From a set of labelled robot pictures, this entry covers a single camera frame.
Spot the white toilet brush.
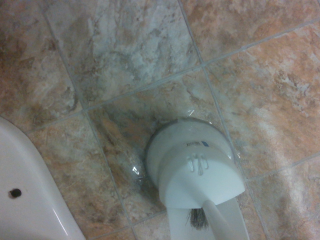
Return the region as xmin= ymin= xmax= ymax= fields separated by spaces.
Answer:
xmin=166 ymin=197 xmax=251 ymax=240

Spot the white toilet bowl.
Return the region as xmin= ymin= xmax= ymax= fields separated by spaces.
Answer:
xmin=0 ymin=115 xmax=86 ymax=240

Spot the white brush holder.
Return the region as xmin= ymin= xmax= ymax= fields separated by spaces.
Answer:
xmin=145 ymin=118 xmax=246 ymax=210

